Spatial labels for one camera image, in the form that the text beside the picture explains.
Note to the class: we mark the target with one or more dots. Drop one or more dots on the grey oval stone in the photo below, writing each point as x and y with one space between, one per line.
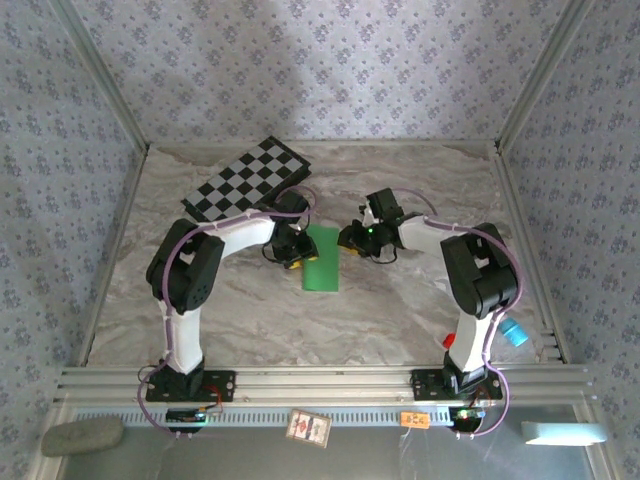
82 436

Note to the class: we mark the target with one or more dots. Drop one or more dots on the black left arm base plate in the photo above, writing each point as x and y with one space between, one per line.
220 386

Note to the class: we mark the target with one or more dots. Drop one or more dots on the aluminium side rail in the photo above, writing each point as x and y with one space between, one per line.
112 260
532 260

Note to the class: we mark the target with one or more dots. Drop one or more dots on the white foam block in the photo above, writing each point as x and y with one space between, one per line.
562 433

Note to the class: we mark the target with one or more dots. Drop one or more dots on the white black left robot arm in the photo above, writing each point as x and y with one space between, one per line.
182 345

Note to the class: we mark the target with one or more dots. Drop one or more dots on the orange tag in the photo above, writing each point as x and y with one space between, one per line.
415 420

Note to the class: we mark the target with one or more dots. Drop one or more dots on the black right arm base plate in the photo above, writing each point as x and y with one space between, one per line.
425 385

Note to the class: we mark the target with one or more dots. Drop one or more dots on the small red object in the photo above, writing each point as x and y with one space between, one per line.
449 340

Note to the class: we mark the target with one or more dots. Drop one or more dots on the blue cylindrical bottle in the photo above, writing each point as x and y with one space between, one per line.
516 334

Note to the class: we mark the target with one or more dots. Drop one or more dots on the black white folded chessboard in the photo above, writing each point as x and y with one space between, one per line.
240 180

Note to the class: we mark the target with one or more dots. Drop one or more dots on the aluminium frame post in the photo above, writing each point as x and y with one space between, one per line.
545 75
100 75

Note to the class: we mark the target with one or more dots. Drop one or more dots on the small red card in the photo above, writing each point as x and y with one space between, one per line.
309 428

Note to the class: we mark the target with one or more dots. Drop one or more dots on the small circuit board with LED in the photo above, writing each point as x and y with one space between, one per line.
466 416
185 416

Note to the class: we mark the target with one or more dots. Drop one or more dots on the wide aluminium profile rail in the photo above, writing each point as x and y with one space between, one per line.
320 385

